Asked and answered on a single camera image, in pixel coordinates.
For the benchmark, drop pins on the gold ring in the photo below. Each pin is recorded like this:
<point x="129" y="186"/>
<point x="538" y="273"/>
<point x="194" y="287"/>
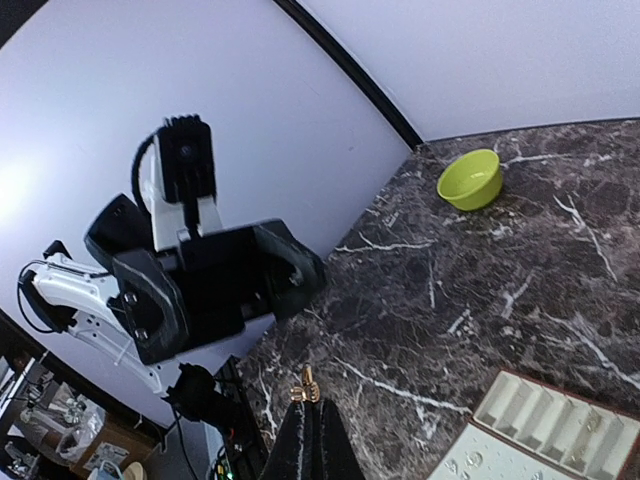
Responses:
<point x="308" y="390"/>

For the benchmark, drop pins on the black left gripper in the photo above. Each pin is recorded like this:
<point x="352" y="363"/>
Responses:
<point x="206" y="289"/>

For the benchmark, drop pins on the black left frame post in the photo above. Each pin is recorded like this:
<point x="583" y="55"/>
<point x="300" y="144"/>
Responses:
<point x="352" y="69"/>

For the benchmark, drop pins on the green plastic bowl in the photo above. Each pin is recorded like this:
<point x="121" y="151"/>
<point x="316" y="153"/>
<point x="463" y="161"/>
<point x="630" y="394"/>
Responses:
<point x="472" y="181"/>

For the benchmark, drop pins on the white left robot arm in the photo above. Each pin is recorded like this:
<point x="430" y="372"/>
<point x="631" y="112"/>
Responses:
<point x="84" y="301"/>

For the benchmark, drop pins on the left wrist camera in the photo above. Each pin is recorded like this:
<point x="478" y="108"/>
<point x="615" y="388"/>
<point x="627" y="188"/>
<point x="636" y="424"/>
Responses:
<point x="173" y="182"/>

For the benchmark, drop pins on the beige jewelry tray insert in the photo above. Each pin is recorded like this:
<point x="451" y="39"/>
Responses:
<point x="525" y="429"/>

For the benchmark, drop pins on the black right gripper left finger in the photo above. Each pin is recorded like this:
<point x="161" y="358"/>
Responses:
<point x="295" y="453"/>

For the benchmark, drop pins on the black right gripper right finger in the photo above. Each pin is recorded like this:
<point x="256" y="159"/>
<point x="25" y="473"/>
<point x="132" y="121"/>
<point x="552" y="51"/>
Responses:
<point x="338" y="460"/>

